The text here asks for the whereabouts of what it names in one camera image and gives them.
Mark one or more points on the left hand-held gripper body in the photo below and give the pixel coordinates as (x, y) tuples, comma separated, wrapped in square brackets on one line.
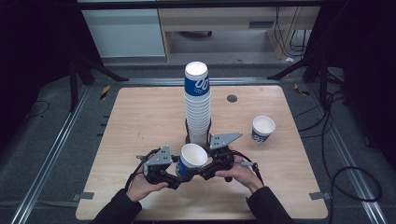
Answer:
[(158, 161)]

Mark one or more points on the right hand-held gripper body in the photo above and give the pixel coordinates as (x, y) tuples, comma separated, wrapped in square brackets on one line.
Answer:
[(222, 155)]

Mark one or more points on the white and blue paper cup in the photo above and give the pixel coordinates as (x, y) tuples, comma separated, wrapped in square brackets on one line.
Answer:
[(191, 158), (263, 129)]

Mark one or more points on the black cup holder stand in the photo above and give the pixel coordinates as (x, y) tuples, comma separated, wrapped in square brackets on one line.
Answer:
[(187, 132)]

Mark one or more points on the stack of white paper cups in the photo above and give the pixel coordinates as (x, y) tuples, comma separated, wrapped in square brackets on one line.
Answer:
[(197, 109)]

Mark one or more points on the person's right hand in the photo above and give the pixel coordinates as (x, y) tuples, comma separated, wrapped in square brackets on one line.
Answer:
[(246, 175)]

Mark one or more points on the person's left hand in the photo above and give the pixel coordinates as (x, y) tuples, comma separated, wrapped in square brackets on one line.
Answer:
[(141, 188)]

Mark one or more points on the dark round table grommet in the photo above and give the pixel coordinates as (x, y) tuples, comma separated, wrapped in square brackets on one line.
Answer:
[(232, 98)]

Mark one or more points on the yellow and black floor tape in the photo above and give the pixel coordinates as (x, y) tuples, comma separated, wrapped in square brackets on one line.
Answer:
[(105, 92), (301, 90)]

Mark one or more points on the black stand legs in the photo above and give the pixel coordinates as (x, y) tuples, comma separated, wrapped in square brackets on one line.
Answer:
[(73, 84), (322, 77)]

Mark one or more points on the white cabinet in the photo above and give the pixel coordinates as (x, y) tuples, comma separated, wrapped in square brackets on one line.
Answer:
[(124, 32)]

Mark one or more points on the metal floor rail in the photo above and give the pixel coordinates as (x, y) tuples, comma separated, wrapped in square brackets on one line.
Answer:
[(348, 161), (46, 165), (155, 81)]

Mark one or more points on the grey table bracket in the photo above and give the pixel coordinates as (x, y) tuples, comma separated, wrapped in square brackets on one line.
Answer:
[(83, 196), (320, 195)]

